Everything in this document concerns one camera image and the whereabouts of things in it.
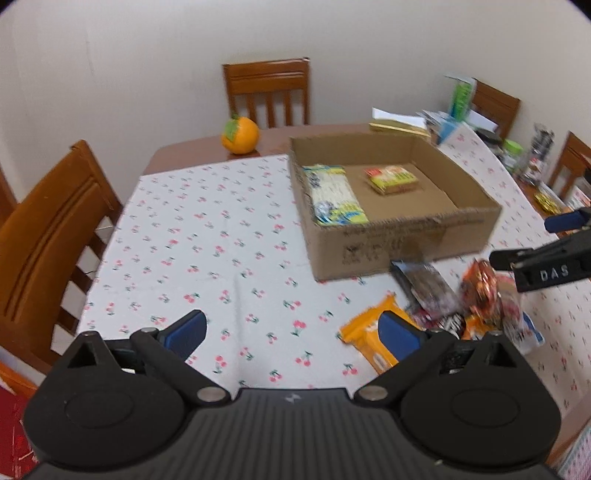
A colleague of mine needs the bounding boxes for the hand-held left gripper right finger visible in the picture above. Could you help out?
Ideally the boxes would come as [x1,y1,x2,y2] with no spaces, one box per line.
[353,310,525,407]

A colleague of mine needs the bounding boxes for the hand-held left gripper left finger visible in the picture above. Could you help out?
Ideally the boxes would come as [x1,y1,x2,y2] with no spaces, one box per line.
[60,309,230,407]

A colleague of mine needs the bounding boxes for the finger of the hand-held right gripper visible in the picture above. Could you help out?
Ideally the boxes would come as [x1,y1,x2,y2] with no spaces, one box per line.
[488,247,536,273]
[544,210,591,234]

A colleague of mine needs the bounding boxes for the orange snack packet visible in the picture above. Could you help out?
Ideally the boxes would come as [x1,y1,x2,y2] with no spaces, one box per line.
[339,295,416,374]

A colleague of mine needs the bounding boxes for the brown orange snack bag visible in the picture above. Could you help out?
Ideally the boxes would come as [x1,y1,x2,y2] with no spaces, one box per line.
[462,258,502,340]

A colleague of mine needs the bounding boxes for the black red snack packet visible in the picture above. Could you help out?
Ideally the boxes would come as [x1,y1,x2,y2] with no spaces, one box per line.
[409,309,469,337]

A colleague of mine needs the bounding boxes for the white red snack packet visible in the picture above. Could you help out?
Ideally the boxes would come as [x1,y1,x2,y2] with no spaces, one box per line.
[499,274,546,355]

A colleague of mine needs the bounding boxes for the dark silver snack packet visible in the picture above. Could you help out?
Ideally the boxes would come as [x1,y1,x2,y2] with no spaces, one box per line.
[392,261,462,319]

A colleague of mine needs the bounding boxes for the cardboard box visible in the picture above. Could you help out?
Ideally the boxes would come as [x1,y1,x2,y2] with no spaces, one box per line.
[288,131,503,282]

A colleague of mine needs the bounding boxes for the gold foil wrappers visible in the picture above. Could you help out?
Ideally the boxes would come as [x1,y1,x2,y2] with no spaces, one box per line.
[534,191,565,214]

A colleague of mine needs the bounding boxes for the wooden dining chair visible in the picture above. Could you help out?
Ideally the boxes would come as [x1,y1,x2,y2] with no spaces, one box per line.
[547,131,591,199]
[0,140,123,374]
[222,58,311,130]
[468,79,522,139]

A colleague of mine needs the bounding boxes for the clear plastic bag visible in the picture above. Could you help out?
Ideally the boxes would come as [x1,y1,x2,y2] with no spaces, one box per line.
[521,122,556,186]

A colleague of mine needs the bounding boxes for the green lid jar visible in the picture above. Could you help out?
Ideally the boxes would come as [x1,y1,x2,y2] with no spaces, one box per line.
[502,140,525,174]

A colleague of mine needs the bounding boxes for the cherry print tablecloth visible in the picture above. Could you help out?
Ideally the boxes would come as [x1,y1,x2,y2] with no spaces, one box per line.
[76,124,591,416]

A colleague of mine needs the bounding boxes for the black lid jar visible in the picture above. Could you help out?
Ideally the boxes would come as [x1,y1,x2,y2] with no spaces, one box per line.
[475,129,505,155]

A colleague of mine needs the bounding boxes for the pile of white papers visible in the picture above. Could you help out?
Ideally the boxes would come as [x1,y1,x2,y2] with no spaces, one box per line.
[418,108,499,136]

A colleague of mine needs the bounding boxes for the green yellow biscuit packet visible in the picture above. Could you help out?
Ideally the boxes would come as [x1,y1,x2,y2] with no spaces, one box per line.
[364,165,422,195]

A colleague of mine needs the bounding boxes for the light blue box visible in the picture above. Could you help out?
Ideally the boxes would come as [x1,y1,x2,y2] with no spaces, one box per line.
[436,115,462,145]

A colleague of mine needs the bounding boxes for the yellow white noodle packet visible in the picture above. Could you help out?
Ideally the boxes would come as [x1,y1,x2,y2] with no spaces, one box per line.
[302,165,369,227]

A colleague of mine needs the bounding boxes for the green white carton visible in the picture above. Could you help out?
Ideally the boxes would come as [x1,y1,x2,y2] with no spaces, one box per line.
[449,76,477,123]

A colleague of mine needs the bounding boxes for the gold tissue box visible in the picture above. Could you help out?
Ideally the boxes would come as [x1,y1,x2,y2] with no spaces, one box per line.
[369,107,432,139]

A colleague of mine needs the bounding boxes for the red floor mat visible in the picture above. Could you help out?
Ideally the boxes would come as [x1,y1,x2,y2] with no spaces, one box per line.
[0,364,43,476]

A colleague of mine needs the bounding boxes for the orange fruit with leaf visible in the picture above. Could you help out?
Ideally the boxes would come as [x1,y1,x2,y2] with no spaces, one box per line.
[221,115,260,155]

